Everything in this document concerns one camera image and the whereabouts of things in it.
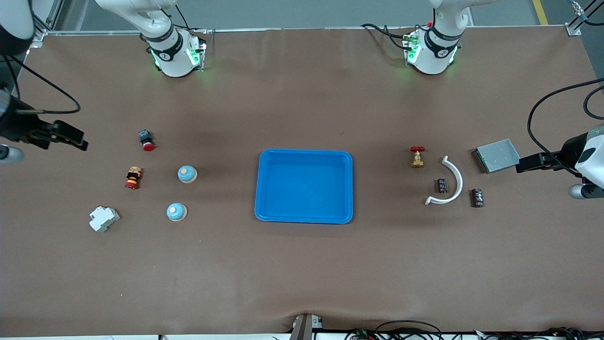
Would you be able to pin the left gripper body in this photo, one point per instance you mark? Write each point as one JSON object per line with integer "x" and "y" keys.
{"x": 567, "y": 152}

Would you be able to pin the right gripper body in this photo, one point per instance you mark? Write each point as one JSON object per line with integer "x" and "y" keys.
{"x": 18, "y": 127}

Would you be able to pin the large brown electrolytic capacitor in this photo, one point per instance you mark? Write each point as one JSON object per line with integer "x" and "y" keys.
{"x": 477, "y": 198}

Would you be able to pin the blue dome desk bell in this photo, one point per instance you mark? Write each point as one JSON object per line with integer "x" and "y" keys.
{"x": 176, "y": 212}
{"x": 187, "y": 174}

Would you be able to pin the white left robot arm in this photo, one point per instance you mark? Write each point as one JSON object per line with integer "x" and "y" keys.
{"x": 432, "y": 59}

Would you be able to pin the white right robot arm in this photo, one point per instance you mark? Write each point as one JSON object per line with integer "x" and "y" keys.
{"x": 173, "y": 63}

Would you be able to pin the small black electrolytic capacitor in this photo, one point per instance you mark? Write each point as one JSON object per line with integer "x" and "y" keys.
{"x": 442, "y": 185}

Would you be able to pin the blue plastic tray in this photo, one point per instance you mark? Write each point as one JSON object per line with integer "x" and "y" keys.
{"x": 304, "y": 189}

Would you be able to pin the grey metal box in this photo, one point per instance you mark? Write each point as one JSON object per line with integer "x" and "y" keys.
{"x": 498, "y": 156}

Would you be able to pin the white curved plastic clip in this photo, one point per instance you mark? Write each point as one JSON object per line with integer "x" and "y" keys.
{"x": 460, "y": 184}

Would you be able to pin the red push button grey base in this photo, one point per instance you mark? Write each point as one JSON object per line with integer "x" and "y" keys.
{"x": 145, "y": 137}

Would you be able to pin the red emergency stop orange base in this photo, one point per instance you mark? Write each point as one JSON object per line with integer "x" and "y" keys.
{"x": 133, "y": 178}

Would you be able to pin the white circuit breaker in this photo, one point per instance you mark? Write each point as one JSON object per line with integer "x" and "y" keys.
{"x": 103, "y": 219}

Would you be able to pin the aluminium frame post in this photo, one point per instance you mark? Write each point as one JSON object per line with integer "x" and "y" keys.
{"x": 40, "y": 35}
{"x": 573, "y": 29}

